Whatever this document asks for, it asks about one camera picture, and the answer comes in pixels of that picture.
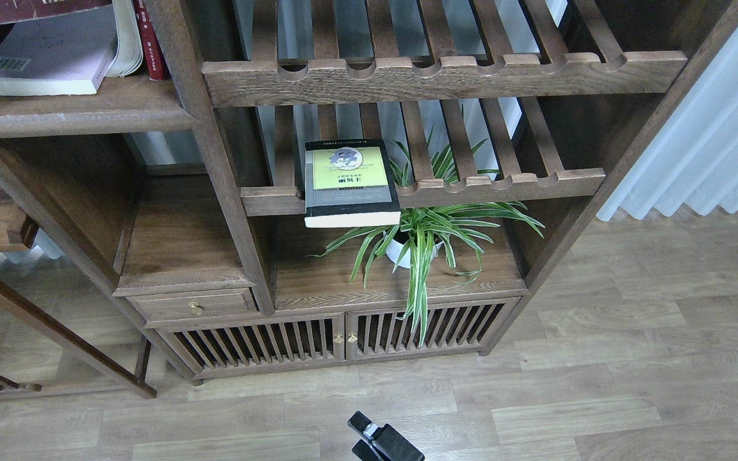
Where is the yellow and black book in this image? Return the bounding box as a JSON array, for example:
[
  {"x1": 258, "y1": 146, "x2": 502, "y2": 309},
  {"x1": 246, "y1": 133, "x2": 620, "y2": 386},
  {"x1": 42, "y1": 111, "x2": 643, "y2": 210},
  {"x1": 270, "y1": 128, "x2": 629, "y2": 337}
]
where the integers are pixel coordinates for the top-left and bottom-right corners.
[{"x1": 304, "y1": 139, "x2": 401, "y2": 228}]

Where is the pale purple white book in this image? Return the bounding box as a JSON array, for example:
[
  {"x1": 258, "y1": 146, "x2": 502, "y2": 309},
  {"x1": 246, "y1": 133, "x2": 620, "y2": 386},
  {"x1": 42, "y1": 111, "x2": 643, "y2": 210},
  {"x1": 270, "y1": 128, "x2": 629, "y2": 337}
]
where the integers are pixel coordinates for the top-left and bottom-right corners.
[{"x1": 0, "y1": 6, "x2": 117, "y2": 96}]

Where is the dark red book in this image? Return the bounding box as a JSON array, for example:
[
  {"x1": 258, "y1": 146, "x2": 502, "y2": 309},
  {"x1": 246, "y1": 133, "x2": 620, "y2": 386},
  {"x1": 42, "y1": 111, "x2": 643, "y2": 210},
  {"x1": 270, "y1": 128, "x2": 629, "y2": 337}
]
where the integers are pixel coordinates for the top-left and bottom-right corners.
[{"x1": 0, "y1": 1, "x2": 111, "y2": 24}]

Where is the white plant pot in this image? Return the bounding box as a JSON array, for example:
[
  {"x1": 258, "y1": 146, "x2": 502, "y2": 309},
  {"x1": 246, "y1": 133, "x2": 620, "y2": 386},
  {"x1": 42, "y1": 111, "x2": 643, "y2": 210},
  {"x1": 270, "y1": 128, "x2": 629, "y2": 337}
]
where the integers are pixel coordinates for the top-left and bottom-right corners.
[{"x1": 386, "y1": 233, "x2": 443, "y2": 270}]

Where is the green spider plant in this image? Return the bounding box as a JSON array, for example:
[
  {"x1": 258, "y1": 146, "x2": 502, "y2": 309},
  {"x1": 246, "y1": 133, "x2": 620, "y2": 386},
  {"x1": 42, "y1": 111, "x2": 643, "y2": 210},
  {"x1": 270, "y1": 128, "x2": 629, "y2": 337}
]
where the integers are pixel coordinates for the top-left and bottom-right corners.
[{"x1": 311, "y1": 128, "x2": 545, "y2": 346}]

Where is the dark wooden bookshelf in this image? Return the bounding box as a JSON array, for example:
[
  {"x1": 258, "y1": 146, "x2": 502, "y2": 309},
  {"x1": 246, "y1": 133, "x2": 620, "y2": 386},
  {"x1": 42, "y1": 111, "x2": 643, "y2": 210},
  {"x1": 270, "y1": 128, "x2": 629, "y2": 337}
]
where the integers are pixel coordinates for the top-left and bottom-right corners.
[{"x1": 0, "y1": 1, "x2": 738, "y2": 380}]

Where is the red spine standing book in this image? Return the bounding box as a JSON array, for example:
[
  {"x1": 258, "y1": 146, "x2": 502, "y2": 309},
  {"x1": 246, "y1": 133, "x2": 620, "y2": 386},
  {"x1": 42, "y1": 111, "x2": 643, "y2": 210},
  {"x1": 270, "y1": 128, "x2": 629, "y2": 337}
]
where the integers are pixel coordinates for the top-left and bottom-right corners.
[{"x1": 132, "y1": 0, "x2": 170, "y2": 81}]

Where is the white pleated curtain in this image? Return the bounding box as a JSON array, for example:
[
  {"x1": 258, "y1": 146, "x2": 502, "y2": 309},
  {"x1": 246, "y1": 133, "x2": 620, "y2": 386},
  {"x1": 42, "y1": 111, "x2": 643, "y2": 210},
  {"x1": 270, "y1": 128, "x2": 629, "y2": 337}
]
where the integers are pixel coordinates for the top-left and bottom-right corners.
[{"x1": 597, "y1": 28, "x2": 738, "y2": 221}]

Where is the cream paged standing book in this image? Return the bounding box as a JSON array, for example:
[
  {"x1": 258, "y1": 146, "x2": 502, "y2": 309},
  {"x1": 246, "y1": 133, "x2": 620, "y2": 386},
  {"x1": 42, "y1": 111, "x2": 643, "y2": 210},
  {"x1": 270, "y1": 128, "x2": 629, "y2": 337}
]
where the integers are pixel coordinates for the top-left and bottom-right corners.
[{"x1": 106, "y1": 0, "x2": 144, "y2": 77}]

